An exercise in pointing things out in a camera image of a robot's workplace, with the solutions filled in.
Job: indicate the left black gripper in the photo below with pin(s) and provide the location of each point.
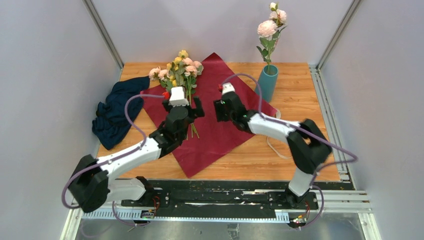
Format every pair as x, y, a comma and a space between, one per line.
199, 112

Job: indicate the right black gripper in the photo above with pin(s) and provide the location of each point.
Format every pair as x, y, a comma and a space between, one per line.
219, 107

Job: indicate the maroon wrapping paper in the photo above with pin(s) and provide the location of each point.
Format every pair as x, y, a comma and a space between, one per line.
220, 151

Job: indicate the teal conical vase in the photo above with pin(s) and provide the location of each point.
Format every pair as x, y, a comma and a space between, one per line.
267, 81

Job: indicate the pink yellow flower bunch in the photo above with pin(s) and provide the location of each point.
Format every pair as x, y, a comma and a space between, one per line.
181, 73

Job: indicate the pink flower stem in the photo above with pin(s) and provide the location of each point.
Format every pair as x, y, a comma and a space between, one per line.
269, 33

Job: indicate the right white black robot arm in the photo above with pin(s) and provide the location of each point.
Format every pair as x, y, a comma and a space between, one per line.
307, 144

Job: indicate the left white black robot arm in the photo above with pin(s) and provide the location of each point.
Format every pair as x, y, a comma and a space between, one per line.
95, 181

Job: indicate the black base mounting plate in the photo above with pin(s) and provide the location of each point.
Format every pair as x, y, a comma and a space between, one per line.
217, 200

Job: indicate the dark blue crumpled cloth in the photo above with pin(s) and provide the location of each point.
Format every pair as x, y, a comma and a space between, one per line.
110, 125

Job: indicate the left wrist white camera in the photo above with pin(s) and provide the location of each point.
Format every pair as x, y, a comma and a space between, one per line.
176, 96

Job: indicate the aluminium front rail frame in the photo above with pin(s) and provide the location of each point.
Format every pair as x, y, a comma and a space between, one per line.
347, 215

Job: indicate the left aluminium corner post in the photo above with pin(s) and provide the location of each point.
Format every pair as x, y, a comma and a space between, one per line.
94, 14

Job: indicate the aluminium corner post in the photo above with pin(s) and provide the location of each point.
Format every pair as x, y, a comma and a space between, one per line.
94, 14
349, 14

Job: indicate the right aluminium corner post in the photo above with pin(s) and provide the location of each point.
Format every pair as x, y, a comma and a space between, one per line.
349, 14

